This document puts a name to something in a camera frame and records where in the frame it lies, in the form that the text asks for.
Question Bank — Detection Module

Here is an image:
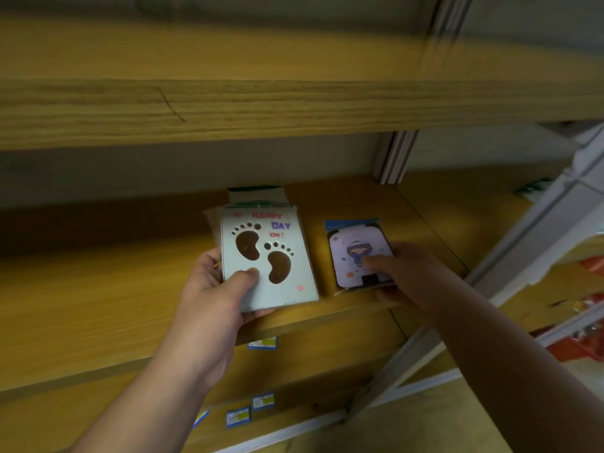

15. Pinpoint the person's left hand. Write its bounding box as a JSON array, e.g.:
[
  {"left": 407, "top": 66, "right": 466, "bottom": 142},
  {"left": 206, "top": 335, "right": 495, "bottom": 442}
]
[{"left": 159, "top": 247, "right": 279, "bottom": 393}]

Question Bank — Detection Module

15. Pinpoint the red plastic basket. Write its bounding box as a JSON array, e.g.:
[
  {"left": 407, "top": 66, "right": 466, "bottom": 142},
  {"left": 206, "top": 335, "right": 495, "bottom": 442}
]
[{"left": 542, "top": 325, "right": 604, "bottom": 365}]

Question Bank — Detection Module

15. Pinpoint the person's right hand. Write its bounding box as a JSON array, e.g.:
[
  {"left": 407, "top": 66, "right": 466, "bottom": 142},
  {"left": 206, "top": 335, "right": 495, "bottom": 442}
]
[{"left": 361, "top": 241, "right": 469, "bottom": 322}]

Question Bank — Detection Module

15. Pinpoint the cartoon girl card packets stack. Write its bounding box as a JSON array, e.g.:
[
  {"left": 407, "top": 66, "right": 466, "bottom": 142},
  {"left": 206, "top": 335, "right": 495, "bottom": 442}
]
[{"left": 324, "top": 219, "right": 396, "bottom": 298}]

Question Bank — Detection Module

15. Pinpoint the person's right forearm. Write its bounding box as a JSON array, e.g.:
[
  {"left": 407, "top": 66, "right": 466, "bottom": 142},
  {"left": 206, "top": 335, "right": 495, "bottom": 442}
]
[{"left": 424, "top": 277, "right": 604, "bottom": 453}]

